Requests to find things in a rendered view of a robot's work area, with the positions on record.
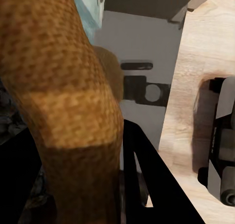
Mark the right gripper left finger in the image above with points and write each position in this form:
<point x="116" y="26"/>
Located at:
<point x="20" y="164"/>

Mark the popcorn bag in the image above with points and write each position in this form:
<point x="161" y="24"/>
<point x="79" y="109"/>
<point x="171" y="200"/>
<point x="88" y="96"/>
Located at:
<point x="49" y="69"/>

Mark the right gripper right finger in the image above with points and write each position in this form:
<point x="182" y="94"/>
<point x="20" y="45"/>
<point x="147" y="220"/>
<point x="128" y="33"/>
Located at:
<point x="170" y="203"/>

